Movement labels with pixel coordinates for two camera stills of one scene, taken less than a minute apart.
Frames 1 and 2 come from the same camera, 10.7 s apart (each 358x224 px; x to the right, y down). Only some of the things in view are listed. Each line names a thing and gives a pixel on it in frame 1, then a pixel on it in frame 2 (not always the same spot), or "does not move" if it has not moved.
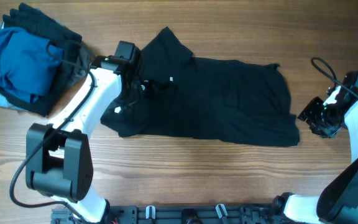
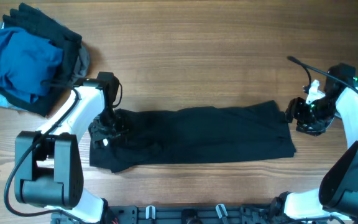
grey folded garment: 82,66 does not move
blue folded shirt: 18,61 does not move
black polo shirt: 171,94 to 157,136
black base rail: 176,214 does not move
